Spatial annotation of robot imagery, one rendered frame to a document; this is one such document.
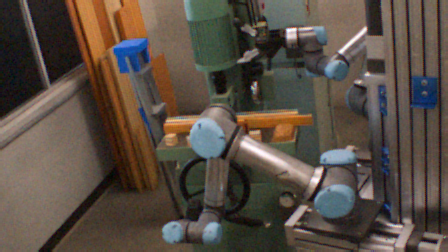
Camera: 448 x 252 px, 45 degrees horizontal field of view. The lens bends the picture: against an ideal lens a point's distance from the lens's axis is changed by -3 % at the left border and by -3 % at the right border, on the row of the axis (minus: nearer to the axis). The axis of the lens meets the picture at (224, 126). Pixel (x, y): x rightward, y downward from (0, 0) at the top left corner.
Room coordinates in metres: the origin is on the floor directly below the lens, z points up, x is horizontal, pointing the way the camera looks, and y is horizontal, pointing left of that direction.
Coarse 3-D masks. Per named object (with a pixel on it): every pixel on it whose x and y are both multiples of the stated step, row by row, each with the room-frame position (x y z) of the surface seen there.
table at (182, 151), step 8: (256, 128) 2.22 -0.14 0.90; (264, 128) 2.20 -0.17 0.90; (272, 128) 2.19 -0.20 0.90; (296, 128) 2.15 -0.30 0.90; (184, 136) 2.27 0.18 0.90; (264, 136) 2.12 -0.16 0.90; (272, 136) 2.11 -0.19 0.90; (296, 136) 2.09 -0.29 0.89; (160, 144) 2.23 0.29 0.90; (176, 144) 2.20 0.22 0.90; (184, 144) 2.18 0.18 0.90; (272, 144) 2.05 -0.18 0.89; (280, 144) 2.04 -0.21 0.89; (288, 144) 2.03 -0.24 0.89; (296, 144) 2.06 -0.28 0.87; (160, 152) 2.18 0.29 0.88; (168, 152) 2.17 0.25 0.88; (176, 152) 2.16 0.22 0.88; (184, 152) 2.15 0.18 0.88; (192, 152) 2.14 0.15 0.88; (288, 152) 2.03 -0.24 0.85; (296, 152) 2.03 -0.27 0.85; (160, 160) 2.19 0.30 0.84; (168, 160) 2.18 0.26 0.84; (200, 168) 2.04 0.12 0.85
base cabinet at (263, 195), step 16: (192, 192) 2.15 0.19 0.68; (240, 192) 2.09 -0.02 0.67; (256, 192) 2.08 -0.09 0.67; (272, 192) 2.06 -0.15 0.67; (256, 208) 2.08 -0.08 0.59; (272, 208) 2.06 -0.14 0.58; (224, 224) 2.12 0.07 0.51; (272, 224) 2.06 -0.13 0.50; (224, 240) 2.12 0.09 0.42; (240, 240) 2.10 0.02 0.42; (256, 240) 2.08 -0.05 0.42; (272, 240) 2.06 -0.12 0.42
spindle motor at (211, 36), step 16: (192, 0) 2.20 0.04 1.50; (208, 0) 2.18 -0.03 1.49; (224, 0) 2.22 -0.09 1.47; (192, 16) 2.21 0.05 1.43; (208, 16) 2.18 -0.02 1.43; (224, 16) 2.21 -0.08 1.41; (192, 32) 2.23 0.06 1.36; (208, 32) 2.19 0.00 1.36; (224, 32) 2.20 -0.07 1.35; (208, 48) 2.19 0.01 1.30; (224, 48) 2.20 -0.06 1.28; (208, 64) 2.19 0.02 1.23; (224, 64) 2.19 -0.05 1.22
